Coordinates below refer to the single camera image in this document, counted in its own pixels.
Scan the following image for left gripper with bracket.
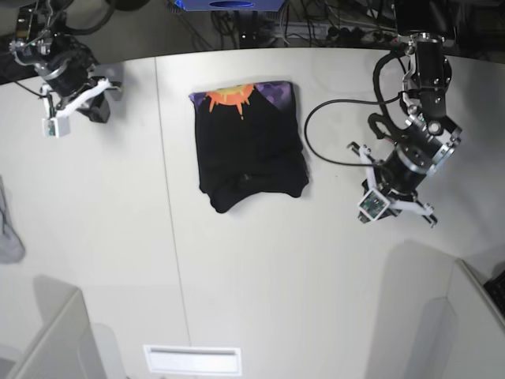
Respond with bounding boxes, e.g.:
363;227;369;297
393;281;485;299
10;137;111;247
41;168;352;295
348;142;437;226

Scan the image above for right gripper with bracket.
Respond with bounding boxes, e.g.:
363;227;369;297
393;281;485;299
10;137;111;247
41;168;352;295
39;59;121;123

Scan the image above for black T-shirt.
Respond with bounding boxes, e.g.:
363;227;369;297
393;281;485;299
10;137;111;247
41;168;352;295
189;81;309;214

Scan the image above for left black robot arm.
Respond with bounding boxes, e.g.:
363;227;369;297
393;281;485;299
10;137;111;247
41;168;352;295
348;1;462;226

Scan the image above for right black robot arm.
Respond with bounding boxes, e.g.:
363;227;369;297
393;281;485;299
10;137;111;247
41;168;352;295
8;1;122;125

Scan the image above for blue box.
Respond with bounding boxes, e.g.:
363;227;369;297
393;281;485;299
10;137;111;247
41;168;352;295
174;0;285;12

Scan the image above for black keyboard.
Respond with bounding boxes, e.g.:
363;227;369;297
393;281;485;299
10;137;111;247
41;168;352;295
484;273;505;316

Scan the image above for grey cloth at table edge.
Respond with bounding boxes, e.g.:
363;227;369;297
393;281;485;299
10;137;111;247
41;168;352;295
1;181;26;265

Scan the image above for white power strip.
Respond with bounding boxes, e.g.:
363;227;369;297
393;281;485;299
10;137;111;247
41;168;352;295
268;22;397;47

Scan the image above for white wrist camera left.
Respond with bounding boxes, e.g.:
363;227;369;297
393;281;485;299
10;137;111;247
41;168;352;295
357;188;391;221

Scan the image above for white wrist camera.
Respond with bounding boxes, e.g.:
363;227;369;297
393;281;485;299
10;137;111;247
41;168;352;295
42;118;70;138
357;188;391;221

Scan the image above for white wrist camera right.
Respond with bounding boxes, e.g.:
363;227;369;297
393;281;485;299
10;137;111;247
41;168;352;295
42;118;70;138

